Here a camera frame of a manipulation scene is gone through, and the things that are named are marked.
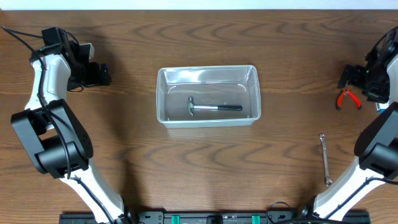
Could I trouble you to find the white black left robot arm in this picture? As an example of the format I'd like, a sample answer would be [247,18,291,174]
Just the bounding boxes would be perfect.
[11,40,168,223]

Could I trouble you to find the blue white screwdriver box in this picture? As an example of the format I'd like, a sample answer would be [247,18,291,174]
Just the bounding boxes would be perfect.
[376,103,389,114]

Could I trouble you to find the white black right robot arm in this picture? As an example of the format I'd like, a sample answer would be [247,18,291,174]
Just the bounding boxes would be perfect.
[298,28,397,223]

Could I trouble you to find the small steel claw hammer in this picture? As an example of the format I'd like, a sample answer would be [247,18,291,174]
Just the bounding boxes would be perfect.
[187,96,243,116]

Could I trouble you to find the silver combination wrench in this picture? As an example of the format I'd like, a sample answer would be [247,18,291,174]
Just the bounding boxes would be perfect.
[319,134,333,187]

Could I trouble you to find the clear plastic container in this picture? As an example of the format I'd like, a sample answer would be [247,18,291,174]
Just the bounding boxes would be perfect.
[156,65,261,128]

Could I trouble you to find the red handled pliers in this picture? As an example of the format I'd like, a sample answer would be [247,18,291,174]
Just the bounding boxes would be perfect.
[335,88,362,111]

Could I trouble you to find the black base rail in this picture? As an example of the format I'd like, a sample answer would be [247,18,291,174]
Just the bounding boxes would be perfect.
[58,210,371,224]

